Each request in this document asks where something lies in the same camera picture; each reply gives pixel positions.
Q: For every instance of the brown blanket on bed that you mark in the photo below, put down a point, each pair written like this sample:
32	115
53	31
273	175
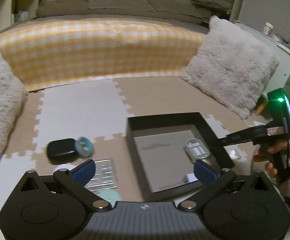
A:
196	11

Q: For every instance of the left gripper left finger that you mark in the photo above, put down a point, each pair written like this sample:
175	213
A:
84	172

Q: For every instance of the black oval case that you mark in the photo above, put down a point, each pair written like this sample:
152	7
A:
61	150

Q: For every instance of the person's right hand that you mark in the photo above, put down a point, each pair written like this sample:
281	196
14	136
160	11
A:
276	159

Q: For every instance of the fluffy grey cushion right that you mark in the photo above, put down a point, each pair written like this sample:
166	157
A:
231	66

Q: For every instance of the clear blister pack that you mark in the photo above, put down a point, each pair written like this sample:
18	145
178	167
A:
105	176

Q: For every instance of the yellow checkered mattress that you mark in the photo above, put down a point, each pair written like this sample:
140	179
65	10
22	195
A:
44	54

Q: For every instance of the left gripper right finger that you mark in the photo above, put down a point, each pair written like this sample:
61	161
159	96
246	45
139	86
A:
205	173

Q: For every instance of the teal tape roll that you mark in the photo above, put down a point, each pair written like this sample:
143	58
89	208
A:
84	147

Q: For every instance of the white desk with items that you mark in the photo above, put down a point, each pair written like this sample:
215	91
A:
281	76

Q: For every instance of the white round puck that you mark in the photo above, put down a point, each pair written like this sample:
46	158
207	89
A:
64	166

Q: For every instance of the clear plastic item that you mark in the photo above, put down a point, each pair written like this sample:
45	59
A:
196	150

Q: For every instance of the black storage box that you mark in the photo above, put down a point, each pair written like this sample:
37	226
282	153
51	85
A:
157	146

